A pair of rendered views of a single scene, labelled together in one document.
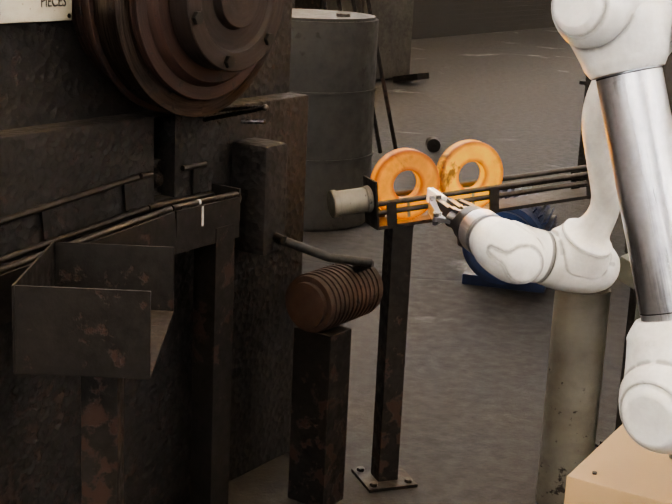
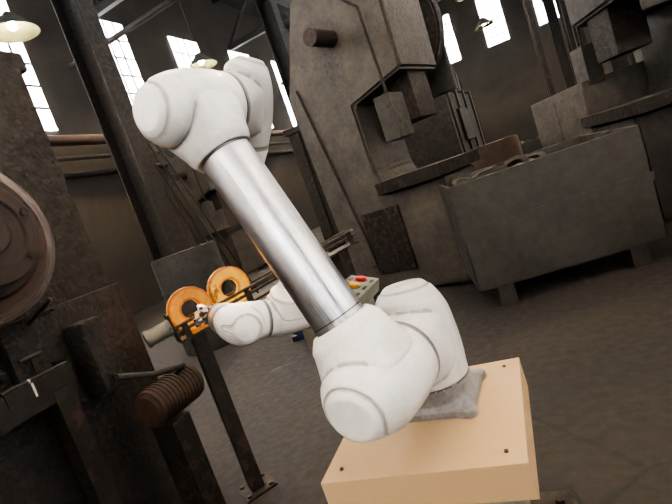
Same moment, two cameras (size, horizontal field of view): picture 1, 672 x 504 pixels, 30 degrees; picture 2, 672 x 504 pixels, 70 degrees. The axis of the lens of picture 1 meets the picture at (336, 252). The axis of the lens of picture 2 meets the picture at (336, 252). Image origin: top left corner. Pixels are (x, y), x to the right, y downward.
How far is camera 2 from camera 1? 1.13 m
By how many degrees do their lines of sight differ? 12
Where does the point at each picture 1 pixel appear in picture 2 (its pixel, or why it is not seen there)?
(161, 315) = not seen: outside the picture
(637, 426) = (345, 428)
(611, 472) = (354, 461)
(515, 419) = not seen: hidden behind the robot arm
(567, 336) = not seen: hidden behind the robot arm
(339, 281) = (164, 386)
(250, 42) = (15, 261)
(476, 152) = (226, 273)
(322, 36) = (188, 258)
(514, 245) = (234, 319)
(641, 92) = (233, 160)
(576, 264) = (287, 313)
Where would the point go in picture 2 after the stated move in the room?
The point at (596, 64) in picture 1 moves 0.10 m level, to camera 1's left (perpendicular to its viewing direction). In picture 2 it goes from (190, 154) to (134, 172)
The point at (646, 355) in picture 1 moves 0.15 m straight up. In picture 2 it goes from (328, 364) to (298, 282)
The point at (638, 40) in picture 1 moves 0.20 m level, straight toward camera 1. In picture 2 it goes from (210, 120) to (167, 98)
